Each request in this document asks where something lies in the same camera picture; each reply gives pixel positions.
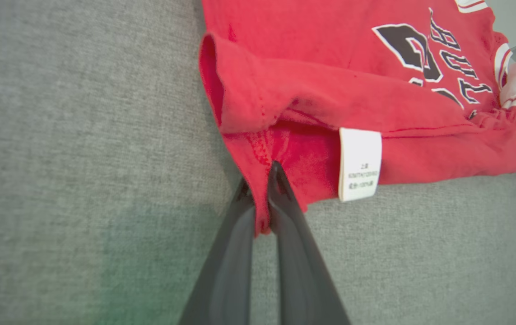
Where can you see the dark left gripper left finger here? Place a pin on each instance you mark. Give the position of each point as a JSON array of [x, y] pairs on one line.
[[230, 271]]

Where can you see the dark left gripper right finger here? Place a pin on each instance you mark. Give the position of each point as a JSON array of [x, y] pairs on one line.
[[298, 271]]

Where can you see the red jersey with white sleeves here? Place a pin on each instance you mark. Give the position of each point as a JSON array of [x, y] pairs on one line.
[[307, 67]]

